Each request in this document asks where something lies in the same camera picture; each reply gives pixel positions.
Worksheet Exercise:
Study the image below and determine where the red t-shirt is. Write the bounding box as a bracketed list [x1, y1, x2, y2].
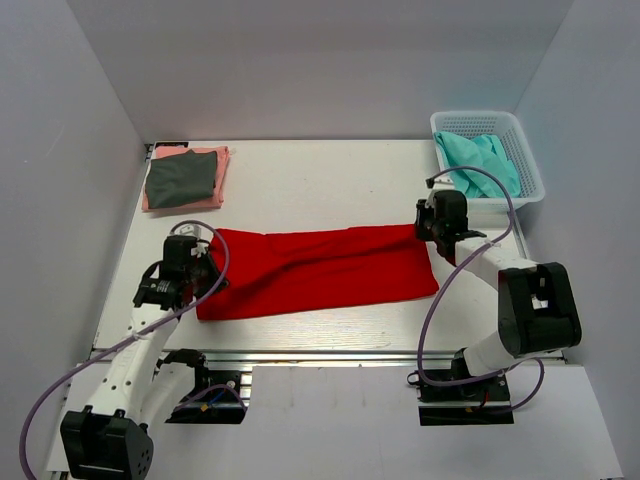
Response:
[196, 224, 439, 322]

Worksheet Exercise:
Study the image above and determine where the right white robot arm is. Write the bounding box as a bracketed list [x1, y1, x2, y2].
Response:
[414, 190, 582, 399]

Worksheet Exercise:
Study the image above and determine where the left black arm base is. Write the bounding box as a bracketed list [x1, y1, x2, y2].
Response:
[156, 349, 251, 425]

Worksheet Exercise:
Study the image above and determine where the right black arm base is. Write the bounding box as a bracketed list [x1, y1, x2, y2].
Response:
[406, 370, 514, 427]

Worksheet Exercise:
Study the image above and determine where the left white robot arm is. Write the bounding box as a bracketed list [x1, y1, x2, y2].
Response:
[60, 235, 228, 479]

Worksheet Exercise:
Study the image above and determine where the teal t-shirt in basket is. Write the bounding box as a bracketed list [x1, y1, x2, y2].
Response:
[434, 131, 521, 199]

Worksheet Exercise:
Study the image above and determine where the white plastic basket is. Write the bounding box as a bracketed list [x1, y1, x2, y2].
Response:
[430, 110, 545, 212]

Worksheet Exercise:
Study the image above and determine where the folded grey t-shirt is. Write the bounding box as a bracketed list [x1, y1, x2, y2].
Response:
[145, 150, 218, 210]

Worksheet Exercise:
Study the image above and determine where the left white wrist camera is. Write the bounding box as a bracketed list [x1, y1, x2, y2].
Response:
[170, 223, 211, 256]

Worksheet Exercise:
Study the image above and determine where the aluminium table rail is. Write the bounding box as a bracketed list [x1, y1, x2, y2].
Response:
[87, 349, 566, 367]

